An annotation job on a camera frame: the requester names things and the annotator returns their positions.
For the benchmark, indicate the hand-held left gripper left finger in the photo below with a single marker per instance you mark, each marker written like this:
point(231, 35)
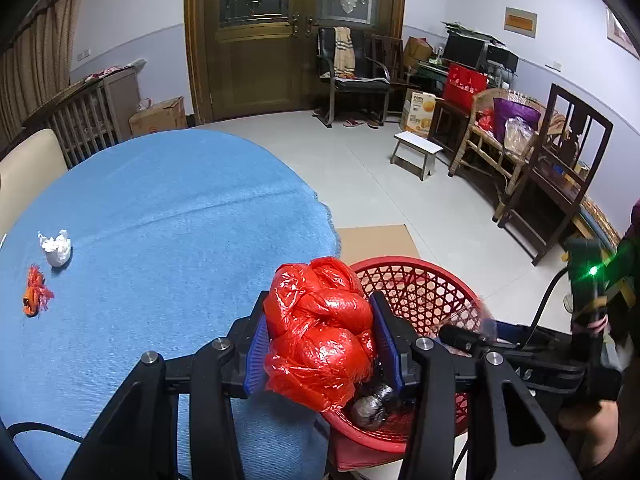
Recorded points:
point(257, 355)

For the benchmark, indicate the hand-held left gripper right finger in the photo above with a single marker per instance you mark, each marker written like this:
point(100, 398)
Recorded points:
point(387, 345)

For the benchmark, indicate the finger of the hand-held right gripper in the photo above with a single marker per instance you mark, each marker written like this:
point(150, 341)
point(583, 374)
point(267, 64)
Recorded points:
point(465, 339)

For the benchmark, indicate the red plastic bag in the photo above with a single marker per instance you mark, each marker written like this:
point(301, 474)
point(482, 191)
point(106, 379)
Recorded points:
point(320, 340)

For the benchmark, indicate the grey plastic bag bundle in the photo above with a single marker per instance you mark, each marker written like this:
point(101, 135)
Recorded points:
point(367, 407)

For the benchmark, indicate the red plastic mesh basket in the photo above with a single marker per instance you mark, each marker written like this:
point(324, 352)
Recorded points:
point(415, 285)

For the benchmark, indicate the person's right forearm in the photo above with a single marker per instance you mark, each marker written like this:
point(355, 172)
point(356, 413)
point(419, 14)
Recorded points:
point(595, 425)

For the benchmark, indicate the flat cardboard sheet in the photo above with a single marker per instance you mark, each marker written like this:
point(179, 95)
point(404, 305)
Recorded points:
point(375, 242)

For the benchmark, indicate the dark wooden chair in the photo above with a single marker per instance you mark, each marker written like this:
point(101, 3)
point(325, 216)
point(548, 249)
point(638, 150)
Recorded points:
point(550, 185)

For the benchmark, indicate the wicker chair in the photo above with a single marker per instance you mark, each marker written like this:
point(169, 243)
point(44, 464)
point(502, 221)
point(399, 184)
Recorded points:
point(480, 150)

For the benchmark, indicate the small white stool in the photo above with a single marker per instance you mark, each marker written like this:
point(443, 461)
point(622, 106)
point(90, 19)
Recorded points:
point(417, 141)

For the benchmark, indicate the clear plastic bag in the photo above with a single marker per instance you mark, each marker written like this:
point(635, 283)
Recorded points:
point(520, 135)

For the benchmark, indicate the small red bag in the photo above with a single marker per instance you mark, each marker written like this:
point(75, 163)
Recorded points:
point(486, 121)

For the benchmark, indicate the slipper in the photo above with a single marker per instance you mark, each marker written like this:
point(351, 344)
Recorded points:
point(374, 124)
point(353, 122)

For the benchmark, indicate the crumpled white tissue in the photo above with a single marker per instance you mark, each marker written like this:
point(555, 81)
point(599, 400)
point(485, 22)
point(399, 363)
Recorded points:
point(57, 250)

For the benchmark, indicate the orange printed carton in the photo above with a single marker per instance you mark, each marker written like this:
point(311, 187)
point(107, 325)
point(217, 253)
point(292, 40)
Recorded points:
point(417, 115)

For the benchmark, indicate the orange crumpled wrapper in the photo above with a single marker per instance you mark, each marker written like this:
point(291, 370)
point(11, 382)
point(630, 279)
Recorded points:
point(35, 292)

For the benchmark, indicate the purple bag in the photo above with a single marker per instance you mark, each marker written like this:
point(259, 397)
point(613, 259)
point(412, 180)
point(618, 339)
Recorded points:
point(517, 110)

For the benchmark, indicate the red gift box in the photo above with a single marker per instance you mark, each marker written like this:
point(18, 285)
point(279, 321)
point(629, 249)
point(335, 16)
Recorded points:
point(465, 85)

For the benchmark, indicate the black metal chair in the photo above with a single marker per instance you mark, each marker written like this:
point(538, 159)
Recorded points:
point(360, 85)

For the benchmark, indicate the black electronic box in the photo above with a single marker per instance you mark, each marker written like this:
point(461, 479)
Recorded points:
point(502, 57)

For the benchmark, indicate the brown wooden glass door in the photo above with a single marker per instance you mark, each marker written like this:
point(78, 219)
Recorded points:
point(260, 70)

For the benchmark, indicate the black monitor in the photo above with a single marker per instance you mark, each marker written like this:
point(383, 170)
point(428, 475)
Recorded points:
point(465, 50)

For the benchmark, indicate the brown wooden chair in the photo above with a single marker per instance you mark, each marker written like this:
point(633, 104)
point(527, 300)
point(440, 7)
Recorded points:
point(387, 55)

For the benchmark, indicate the wooden slatted radiator cabinet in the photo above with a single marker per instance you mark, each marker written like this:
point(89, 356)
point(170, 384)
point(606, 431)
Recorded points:
point(115, 100)

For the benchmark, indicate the open brown cardboard box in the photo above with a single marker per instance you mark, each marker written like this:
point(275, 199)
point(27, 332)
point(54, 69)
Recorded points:
point(417, 50)

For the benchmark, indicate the cream leather sofa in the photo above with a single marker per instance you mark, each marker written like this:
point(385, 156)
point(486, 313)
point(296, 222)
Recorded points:
point(30, 170)

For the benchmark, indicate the striped beige cloth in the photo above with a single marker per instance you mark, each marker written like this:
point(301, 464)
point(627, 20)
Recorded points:
point(344, 52)

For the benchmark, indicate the flattened cardboard pile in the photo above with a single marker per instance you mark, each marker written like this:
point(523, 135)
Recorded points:
point(472, 30)

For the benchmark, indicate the red patterned cloth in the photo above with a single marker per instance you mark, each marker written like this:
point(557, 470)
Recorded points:
point(102, 73)

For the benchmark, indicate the beige curtain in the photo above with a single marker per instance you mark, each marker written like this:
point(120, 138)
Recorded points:
point(35, 60)

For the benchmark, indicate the orange wall picture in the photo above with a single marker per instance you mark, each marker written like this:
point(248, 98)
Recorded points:
point(520, 22)

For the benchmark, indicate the framed wall picture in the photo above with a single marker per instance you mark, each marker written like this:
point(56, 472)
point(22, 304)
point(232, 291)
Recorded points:
point(622, 35)

